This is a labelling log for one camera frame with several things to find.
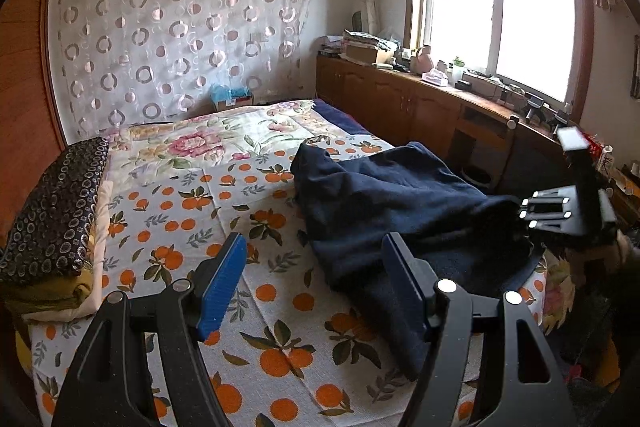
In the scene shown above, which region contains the sheer circle-patterned curtain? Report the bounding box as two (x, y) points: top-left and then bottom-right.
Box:
(51, 0), (314, 144)

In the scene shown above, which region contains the window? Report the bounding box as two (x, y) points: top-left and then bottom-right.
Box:
(404, 0), (597, 108)

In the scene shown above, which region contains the blue plastic bag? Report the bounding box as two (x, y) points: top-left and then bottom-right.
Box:
(208, 83), (253, 106)

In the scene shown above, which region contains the stack of books and papers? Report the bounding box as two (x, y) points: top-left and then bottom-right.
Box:
(317, 28), (402, 66)

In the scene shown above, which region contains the long wooden cabinet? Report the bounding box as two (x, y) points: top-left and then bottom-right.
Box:
(315, 54), (640, 230)

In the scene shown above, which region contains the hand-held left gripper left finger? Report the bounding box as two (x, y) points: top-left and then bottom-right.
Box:
(52, 232), (247, 427)

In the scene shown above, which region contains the orange fruit print bed sheet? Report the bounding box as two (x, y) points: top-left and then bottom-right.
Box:
(29, 127), (553, 427)

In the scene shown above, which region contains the person's right hand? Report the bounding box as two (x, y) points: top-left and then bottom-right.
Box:
(614, 229), (640, 270)

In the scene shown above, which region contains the floral quilt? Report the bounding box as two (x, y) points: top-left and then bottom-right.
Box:
(106, 99), (353, 170)

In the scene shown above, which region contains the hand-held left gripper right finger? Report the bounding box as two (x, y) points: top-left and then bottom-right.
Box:
(381, 232), (571, 427)

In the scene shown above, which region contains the wooden wardrobe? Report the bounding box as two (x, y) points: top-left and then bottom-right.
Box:
(0, 0), (67, 250)

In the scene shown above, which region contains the dark ring-patterned pillow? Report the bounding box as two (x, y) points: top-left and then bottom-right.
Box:
(0, 138), (110, 289)

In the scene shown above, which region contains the navy printed t-shirt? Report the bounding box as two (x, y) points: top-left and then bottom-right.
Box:
(291, 141), (547, 382)

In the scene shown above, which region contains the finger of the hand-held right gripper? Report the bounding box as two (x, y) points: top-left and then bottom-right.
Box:
(517, 207), (582, 232)
(530, 188), (582, 208)

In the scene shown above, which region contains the folded yellow blanket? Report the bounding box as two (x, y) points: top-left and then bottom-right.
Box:
(0, 266), (97, 317)

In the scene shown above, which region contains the navy blanket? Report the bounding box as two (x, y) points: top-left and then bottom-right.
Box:
(314, 99), (372, 138)

